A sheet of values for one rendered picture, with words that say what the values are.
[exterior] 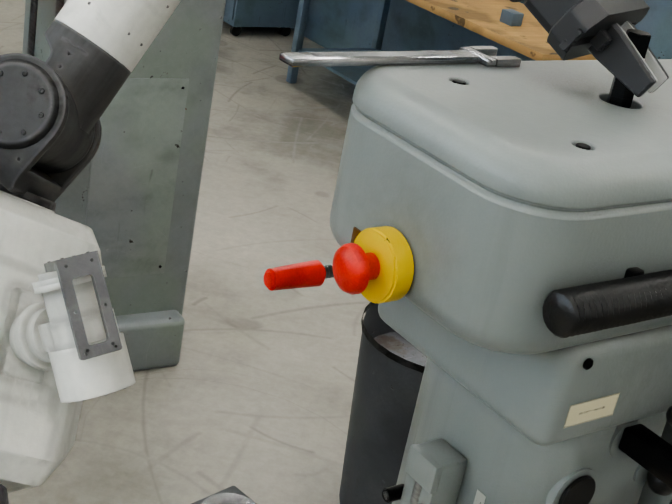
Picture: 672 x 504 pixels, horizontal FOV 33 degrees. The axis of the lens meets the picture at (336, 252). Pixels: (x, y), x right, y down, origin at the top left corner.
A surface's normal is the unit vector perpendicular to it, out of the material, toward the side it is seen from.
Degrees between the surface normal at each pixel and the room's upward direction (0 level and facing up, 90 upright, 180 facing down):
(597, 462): 90
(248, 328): 0
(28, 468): 95
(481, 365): 90
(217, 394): 0
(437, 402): 90
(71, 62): 62
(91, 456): 0
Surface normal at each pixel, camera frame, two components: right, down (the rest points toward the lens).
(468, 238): -0.75, 0.15
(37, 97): -0.04, -0.08
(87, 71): 0.37, 0.19
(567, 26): -0.59, 0.24
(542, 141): 0.18, -0.89
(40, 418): 0.70, -0.15
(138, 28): 0.72, 0.45
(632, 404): 0.56, 0.43
